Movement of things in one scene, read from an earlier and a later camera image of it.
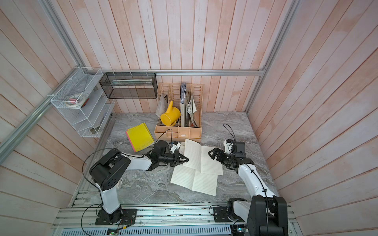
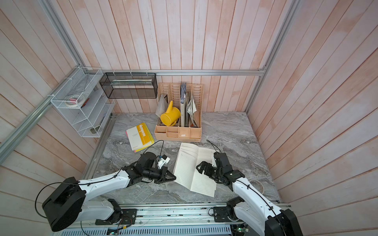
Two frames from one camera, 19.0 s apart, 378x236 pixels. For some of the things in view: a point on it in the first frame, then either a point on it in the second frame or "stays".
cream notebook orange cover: (199, 159) -> (140, 137)
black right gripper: (217, 150) -> (208, 171)
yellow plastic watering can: (173, 113) stays
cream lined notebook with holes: (188, 178) stays
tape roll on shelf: (75, 101) stays
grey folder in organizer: (162, 106) stays
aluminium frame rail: (174, 72) stays
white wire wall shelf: (82, 99) stays
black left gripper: (176, 161) -> (165, 172)
